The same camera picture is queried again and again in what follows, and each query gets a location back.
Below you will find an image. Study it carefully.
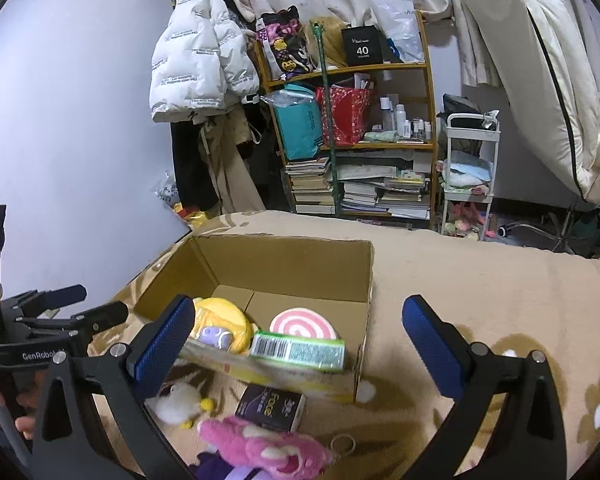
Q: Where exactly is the white chick plush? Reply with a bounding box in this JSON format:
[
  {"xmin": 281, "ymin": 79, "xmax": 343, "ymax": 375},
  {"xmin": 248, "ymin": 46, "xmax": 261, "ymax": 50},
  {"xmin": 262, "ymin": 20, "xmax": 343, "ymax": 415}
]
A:
[{"xmin": 145, "ymin": 382, "xmax": 215, "ymax": 429}]

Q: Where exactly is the purple doll plush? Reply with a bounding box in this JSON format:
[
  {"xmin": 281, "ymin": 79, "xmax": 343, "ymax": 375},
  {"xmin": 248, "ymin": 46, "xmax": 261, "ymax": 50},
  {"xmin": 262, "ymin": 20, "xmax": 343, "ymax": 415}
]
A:
[{"xmin": 189, "ymin": 452, "xmax": 261, "ymax": 480}]

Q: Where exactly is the green tissue pack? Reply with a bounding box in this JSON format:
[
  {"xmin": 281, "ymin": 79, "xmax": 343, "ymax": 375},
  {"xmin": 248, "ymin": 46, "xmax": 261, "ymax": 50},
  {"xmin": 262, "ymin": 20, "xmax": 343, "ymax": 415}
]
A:
[{"xmin": 249, "ymin": 330, "xmax": 347, "ymax": 373}]

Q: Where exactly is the pink bear plush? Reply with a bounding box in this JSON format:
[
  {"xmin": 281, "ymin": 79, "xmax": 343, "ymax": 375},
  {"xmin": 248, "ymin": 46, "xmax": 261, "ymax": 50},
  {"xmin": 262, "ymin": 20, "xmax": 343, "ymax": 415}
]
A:
[{"xmin": 197, "ymin": 416, "xmax": 335, "ymax": 479}]

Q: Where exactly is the clear plastic packet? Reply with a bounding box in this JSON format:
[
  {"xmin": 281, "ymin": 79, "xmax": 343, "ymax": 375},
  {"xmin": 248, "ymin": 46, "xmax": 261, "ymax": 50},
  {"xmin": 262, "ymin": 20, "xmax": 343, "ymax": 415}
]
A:
[{"xmin": 197, "ymin": 326, "xmax": 233, "ymax": 351}]

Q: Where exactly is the left hand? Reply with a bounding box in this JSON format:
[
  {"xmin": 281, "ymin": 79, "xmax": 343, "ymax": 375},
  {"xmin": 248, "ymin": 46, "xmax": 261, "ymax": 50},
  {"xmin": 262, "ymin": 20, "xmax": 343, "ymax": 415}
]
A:
[{"xmin": 0, "ymin": 376, "xmax": 44, "ymax": 441}]

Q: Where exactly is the yellow plush toy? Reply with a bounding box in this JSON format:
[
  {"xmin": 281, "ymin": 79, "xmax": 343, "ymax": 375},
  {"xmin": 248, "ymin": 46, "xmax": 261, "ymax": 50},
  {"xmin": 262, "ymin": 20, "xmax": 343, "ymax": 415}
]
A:
[{"xmin": 190, "ymin": 297, "xmax": 254, "ymax": 354}]

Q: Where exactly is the snack bag on floor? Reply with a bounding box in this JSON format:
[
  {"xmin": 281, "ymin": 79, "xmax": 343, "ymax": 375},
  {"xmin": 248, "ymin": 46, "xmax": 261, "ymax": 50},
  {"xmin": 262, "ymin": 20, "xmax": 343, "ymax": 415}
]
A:
[{"xmin": 152, "ymin": 171, "xmax": 209, "ymax": 231}]

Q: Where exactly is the cardboard box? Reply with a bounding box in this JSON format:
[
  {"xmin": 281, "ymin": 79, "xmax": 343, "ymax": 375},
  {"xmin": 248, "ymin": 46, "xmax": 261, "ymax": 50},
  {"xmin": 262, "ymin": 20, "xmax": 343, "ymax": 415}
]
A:
[{"xmin": 119, "ymin": 234, "xmax": 374, "ymax": 403}]

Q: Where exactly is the black face box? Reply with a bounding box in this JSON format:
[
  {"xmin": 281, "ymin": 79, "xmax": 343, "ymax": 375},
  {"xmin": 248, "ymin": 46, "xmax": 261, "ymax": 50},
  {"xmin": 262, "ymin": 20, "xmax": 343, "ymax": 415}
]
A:
[{"xmin": 235, "ymin": 384, "xmax": 306, "ymax": 432}]

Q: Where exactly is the pink swirl plush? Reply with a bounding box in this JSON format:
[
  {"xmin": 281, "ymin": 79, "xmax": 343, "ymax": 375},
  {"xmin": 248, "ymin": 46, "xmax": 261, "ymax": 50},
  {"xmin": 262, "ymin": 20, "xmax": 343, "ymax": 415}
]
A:
[{"xmin": 270, "ymin": 308, "xmax": 338, "ymax": 340}]

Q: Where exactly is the beige hanging coat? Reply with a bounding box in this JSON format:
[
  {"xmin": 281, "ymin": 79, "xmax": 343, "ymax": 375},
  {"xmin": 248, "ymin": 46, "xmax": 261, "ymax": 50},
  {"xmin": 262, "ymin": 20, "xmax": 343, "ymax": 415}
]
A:
[{"xmin": 200, "ymin": 107, "xmax": 265, "ymax": 212}]

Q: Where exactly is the book stack left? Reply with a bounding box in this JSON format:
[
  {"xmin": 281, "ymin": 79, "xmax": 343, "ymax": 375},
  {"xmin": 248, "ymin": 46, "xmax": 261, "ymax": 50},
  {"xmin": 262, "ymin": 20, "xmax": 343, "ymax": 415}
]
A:
[{"xmin": 284, "ymin": 157, "xmax": 335, "ymax": 216}]

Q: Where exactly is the white puffer jacket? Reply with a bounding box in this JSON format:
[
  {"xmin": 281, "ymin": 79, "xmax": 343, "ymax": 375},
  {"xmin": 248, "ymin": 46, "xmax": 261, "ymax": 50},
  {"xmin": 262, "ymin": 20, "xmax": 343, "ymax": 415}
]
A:
[{"xmin": 149, "ymin": 0, "xmax": 260, "ymax": 122}]

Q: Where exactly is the teal bag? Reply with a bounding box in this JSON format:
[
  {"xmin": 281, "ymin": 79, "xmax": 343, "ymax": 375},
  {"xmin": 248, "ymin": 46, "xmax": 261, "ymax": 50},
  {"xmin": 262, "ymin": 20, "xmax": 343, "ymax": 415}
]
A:
[{"xmin": 263, "ymin": 84, "xmax": 323, "ymax": 162}]

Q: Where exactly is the book pile right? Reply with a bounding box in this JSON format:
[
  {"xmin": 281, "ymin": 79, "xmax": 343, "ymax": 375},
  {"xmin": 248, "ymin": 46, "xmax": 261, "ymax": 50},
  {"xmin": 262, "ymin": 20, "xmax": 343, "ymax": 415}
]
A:
[{"xmin": 336, "ymin": 150, "xmax": 432, "ymax": 221}]

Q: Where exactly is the white utility cart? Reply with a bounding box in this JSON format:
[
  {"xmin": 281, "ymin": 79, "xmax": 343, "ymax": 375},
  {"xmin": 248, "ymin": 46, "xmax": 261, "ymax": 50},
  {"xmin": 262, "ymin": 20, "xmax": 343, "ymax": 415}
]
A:
[{"xmin": 438, "ymin": 110, "xmax": 501, "ymax": 240}]

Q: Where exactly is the wooden bookshelf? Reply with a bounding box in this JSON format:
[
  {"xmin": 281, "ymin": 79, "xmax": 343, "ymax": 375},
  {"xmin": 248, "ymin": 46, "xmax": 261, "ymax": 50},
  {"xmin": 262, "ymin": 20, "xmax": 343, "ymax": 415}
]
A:
[{"xmin": 251, "ymin": 8, "xmax": 439, "ymax": 229}]

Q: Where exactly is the red gift bag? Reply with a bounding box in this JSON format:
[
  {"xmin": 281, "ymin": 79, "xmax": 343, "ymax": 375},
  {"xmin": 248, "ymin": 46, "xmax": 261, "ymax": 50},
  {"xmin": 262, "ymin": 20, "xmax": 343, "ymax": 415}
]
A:
[{"xmin": 330, "ymin": 86, "xmax": 375, "ymax": 148}]

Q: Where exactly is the green pole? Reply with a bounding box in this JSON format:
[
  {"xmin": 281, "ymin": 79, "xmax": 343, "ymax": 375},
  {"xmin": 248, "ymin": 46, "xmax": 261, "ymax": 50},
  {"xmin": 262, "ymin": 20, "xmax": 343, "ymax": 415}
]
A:
[{"xmin": 311, "ymin": 22, "xmax": 341, "ymax": 218}]

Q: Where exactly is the black box with 40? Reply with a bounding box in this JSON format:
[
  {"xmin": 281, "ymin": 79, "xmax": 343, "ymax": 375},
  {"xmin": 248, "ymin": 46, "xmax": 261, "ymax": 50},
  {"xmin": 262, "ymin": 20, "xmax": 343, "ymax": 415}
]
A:
[{"xmin": 341, "ymin": 26, "xmax": 384, "ymax": 66}]

